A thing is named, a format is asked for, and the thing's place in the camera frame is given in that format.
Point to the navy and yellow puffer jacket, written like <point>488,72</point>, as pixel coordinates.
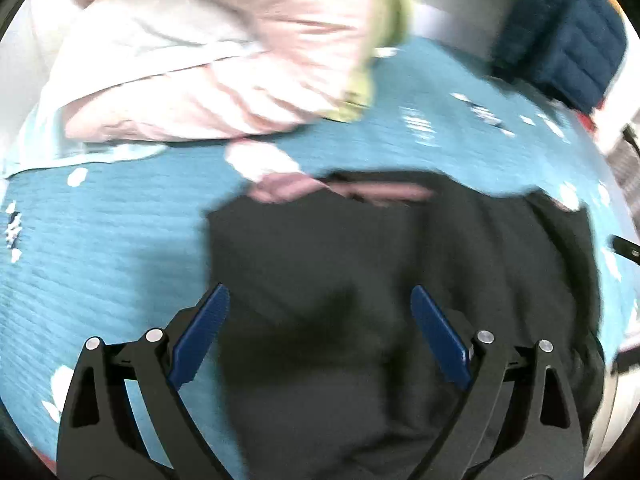
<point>560,35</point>

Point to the white pillow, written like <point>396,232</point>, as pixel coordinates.
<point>140,35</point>

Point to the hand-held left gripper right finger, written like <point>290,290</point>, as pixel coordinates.
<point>440,335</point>

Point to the blue candy print bed mat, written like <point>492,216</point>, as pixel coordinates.
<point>125,235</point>

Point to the pink quilt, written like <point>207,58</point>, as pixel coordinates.
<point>280,35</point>

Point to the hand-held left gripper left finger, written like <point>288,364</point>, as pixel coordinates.
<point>200,330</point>

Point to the black jacket with pink lining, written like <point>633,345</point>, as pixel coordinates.
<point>325,260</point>

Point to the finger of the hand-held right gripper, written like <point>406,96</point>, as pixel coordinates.
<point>625,248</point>

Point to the light blue striped pillow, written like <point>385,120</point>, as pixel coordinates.
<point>40,155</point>

